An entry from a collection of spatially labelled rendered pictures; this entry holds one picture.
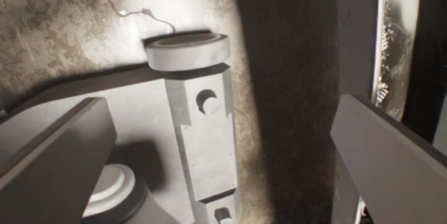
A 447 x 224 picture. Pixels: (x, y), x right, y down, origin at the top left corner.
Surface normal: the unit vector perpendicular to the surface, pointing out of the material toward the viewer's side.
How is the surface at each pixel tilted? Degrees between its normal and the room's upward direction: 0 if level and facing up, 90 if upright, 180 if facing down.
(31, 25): 0
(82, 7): 0
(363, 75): 90
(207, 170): 0
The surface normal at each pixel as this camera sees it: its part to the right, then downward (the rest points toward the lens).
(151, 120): 0.35, 0.34
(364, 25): -0.91, 0.33
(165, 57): -0.38, 0.37
